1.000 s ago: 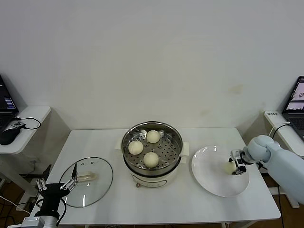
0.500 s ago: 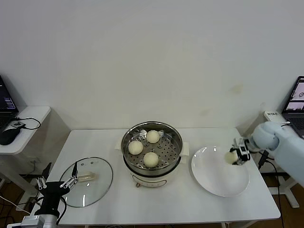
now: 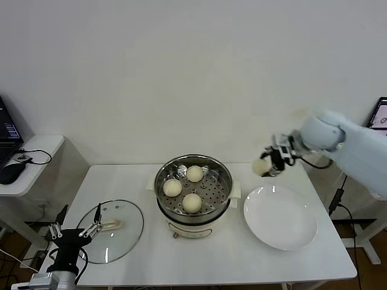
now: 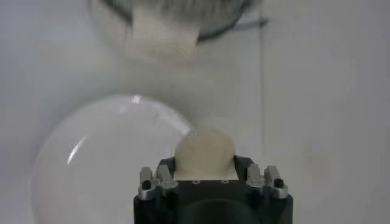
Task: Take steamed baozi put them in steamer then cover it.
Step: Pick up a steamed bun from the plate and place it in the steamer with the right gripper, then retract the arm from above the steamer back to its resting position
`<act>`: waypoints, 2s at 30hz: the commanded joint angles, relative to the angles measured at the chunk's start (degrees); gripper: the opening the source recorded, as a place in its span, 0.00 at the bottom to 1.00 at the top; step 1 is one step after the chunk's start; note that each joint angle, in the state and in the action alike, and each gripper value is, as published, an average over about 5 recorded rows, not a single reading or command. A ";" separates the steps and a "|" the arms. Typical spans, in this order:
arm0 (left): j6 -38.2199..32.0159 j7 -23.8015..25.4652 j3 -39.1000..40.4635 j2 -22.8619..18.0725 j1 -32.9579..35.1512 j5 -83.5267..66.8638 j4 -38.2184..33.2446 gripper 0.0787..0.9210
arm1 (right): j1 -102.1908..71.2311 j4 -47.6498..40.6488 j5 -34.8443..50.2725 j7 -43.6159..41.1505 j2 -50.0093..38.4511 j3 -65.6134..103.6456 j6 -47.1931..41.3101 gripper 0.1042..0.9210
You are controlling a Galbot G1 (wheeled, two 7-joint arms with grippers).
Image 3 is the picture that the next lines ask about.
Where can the white steamed baozi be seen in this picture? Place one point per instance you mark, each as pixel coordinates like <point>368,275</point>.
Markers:
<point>192,203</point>
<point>195,174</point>
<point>259,167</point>
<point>173,187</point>

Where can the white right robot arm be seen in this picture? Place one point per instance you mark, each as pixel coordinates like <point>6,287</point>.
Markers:
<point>356,151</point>

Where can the white floor power strip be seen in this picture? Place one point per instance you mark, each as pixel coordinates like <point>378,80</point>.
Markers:
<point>42,234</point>

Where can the white side table with mouse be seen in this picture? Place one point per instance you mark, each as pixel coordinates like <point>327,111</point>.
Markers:
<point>45,151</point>

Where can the grey laptop with image windows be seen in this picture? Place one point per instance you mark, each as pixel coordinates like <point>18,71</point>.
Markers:
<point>380,116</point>

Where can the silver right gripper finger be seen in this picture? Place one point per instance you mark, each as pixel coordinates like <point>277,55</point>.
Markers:
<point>266,152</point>
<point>275,171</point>

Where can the white round plate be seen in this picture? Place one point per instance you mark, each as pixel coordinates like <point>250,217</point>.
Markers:
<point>281,220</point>

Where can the perforated steel steamer basket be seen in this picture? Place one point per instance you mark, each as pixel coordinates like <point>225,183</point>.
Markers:
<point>214,193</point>

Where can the cream electric cooker pot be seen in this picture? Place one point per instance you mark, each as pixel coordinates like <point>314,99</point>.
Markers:
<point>193,230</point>

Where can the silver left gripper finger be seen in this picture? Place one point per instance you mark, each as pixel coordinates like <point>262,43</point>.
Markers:
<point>92,229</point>
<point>56,231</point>

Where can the white side table with label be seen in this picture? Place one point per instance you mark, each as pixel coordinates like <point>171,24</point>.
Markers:
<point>323,181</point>

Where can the black computer mouse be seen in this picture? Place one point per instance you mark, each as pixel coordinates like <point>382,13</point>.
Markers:
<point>11,173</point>

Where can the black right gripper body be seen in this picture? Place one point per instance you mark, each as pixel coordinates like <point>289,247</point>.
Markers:
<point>278,158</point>

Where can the black laptop with dark screen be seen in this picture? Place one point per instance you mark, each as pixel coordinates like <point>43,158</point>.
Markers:
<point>7,130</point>

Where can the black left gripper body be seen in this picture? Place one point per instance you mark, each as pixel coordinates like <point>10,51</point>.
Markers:
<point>69,240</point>

